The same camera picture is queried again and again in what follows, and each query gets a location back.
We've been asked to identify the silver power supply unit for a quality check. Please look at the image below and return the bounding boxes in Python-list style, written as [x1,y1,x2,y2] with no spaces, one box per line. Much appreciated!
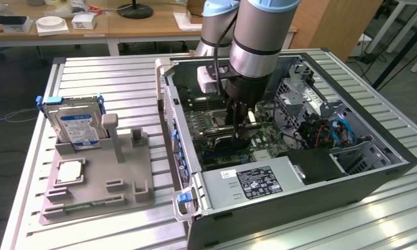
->
[200,155,309,210]

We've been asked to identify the silver socket cover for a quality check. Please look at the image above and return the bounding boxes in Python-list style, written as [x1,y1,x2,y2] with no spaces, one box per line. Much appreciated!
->
[241,110,262,129]

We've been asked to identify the white table frame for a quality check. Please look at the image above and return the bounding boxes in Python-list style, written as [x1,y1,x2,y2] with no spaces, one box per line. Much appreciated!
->
[362,0,417,73]

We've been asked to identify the red power wires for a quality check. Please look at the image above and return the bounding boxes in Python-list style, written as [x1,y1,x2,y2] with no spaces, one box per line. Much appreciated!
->
[314,124,334,148]

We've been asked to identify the silver perforated drive cage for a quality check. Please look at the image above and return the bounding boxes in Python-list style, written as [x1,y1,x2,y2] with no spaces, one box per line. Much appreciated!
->
[274,61,341,123]

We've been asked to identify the CPU socket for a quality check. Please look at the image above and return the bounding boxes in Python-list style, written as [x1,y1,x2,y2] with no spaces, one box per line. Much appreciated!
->
[210,110,230,127]

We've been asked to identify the blue case latch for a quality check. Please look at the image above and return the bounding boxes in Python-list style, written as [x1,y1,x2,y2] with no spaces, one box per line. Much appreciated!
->
[177,192,193,206]

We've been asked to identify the silver disk bay frame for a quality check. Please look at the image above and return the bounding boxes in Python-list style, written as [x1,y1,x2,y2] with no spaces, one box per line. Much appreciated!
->
[329,135,393,176]

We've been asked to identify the green RAM stick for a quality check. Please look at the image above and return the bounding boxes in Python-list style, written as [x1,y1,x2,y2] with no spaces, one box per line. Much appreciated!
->
[62,199,121,212]

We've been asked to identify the black round lamp base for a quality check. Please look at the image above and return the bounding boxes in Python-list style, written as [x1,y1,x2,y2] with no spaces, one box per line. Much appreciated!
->
[117,0,154,19]

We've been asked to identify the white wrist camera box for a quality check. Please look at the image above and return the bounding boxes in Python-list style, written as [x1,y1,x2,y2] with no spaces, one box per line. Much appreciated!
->
[196,66,228,94]

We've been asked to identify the grey parts rack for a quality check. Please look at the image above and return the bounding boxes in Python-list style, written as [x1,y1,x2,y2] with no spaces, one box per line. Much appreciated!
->
[37,113,156,226]

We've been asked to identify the blue expansion slot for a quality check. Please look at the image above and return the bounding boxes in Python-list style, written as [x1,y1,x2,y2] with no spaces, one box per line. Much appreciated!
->
[201,152,248,160]

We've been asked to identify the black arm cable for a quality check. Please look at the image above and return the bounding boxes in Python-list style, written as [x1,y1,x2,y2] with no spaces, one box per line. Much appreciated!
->
[212,14,240,91]

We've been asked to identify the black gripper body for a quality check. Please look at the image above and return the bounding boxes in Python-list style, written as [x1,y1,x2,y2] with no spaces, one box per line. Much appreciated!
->
[222,74,269,111]

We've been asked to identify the clear plastic bag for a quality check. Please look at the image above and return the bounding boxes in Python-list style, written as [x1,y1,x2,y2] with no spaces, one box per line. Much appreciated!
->
[42,4,90,19]

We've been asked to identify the white round dish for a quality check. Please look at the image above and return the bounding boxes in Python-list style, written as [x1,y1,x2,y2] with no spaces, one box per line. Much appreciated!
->
[34,16,70,37]

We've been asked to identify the green motherboard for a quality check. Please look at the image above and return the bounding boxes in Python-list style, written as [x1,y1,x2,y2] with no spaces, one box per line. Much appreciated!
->
[184,93,293,170]

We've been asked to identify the silver CPU chip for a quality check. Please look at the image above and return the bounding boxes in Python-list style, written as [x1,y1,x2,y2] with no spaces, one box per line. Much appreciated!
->
[57,161,84,183]

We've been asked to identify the black slanted pole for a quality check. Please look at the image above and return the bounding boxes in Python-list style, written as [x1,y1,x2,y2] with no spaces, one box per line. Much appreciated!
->
[370,15,417,91]

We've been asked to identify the RAM stick with white label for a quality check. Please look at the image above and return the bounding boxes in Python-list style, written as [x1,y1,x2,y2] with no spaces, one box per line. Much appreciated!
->
[201,129,232,139]

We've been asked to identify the black open PC case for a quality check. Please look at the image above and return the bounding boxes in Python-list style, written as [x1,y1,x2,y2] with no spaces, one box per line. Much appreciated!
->
[153,51,417,250]

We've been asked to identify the black power strip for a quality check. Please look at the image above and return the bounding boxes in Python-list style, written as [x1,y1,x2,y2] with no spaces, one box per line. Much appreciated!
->
[358,53,378,65]

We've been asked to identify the white box with dark top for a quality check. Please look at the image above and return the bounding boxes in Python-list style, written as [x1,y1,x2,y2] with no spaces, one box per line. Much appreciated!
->
[0,15,33,34]

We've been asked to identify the grey case handle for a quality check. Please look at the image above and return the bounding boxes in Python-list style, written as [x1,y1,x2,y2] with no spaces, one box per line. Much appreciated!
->
[172,191,200,222]
[153,58,174,102]

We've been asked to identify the wooden desk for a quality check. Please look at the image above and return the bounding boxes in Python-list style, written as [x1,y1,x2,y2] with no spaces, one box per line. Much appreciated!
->
[0,0,300,50]

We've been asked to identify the white paper stack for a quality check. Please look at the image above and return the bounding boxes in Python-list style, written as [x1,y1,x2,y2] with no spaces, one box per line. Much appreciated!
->
[172,12,204,32]

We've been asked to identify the brown wooden cabinet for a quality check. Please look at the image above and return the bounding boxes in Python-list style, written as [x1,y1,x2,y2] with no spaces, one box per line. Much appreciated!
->
[288,0,384,63]

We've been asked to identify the silver chipset heat sink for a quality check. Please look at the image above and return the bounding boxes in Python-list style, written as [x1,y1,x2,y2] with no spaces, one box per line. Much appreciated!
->
[250,150,274,160]

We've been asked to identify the hard disk in blue carrier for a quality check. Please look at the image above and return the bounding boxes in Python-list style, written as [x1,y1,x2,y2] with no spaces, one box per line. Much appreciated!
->
[36,93,109,151]

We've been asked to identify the blue data wire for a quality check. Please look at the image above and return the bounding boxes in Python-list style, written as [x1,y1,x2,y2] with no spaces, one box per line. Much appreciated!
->
[328,117,356,147]

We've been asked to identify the small white box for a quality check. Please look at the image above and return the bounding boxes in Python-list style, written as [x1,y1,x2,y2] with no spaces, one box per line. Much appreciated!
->
[70,13,98,30]

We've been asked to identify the brown cardboard box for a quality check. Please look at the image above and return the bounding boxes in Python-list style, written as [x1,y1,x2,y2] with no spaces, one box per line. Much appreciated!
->
[185,0,206,17]

